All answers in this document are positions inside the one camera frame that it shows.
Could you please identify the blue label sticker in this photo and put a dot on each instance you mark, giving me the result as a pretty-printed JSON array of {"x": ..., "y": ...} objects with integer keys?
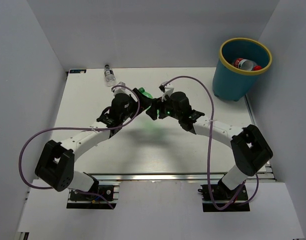
[{"x": 77, "y": 71}]

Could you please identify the green plastic bottle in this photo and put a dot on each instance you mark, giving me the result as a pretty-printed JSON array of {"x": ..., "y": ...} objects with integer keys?
[{"x": 146, "y": 95}]

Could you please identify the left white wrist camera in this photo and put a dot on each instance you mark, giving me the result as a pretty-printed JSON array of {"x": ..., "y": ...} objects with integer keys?
[{"x": 120, "y": 86}]

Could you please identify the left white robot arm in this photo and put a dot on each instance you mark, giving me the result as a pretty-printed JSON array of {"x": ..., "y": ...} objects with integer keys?
[{"x": 56, "y": 163}]

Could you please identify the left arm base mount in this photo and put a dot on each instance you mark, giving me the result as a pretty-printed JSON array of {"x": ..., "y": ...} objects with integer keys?
[{"x": 106, "y": 198}]

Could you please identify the teal bin with yellow rim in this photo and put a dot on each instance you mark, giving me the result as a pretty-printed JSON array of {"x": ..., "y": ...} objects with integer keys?
[{"x": 230, "y": 83}]

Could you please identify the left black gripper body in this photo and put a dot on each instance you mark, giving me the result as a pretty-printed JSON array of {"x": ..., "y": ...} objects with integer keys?
[{"x": 132, "y": 106}]

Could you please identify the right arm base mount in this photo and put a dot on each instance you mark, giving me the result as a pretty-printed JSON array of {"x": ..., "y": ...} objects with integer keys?
[{"x": 221, "y": 198}]

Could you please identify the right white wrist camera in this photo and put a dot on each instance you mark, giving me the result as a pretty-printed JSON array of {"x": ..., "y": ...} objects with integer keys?
[{"x": 167, "y": 89}]

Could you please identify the red label water bottle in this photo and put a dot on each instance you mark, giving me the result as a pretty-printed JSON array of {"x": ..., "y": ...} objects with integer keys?
[{"x": 246, "y": 64}]

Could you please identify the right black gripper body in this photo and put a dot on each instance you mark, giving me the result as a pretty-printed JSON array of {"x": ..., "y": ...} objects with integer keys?
[{"x": 165, "y": 110}]

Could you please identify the clear bottle with black label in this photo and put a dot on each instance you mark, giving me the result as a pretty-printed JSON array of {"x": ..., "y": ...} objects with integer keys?
[{"x": 109, "y": 76}]

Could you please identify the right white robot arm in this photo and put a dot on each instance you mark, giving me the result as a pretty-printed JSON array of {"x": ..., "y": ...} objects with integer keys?
[{"x": 250, "y": 149}]

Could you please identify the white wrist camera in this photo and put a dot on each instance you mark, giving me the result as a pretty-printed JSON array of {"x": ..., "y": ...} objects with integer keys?
[
  {"x": 167, "y": 89},
  {"x": 120, "y": 86}
]

